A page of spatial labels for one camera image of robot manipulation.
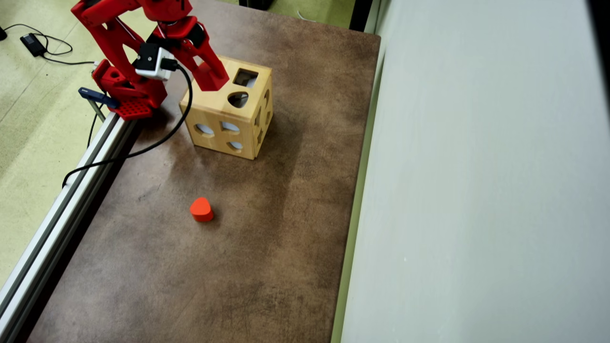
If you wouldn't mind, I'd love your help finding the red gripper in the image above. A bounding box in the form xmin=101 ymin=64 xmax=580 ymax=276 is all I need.
xmin=148 ymin=16 xmax=229 ymax=84

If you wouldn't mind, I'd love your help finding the wooden shape sorter box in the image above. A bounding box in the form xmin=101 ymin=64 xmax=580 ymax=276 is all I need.
xmin=180 ymin=55 xmax=274 ymax=160

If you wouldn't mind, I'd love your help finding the blue clamp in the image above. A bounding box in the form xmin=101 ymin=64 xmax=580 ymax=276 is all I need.
xmin=79 ymin=87 xmax=120 ymax=122

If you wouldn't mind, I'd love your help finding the orange rounded triangle block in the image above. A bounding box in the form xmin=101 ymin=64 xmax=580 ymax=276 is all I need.
xmin=190 ymin=197 xmax=214 ymax=222

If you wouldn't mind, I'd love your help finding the black power adapter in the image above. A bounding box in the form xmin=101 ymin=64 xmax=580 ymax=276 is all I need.
xmin=20 ymin=32 xmax=47 ymax=58

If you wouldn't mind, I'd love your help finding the thick black camera cable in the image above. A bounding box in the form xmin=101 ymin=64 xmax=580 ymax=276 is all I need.
xmin=62 ymin=58 xmax=193 ymax=189

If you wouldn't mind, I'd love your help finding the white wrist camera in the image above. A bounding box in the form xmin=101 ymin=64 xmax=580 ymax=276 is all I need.
xmin=135 ymin=43 xmax=176 ymax=81

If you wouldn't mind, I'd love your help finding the thin black power cable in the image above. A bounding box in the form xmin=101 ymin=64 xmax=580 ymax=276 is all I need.
xmin=4 ymin=23 xmax=96 ymax=66

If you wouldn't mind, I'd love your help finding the dark vertical post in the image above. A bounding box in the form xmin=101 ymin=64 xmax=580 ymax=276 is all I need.
xmin=349 ymin=0 xmax=374 ymax=33

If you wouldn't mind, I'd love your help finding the aluminium profile rail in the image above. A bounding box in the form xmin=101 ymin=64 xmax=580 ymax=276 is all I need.
xmin=0 ymin=112 xmax=139 ymax=343

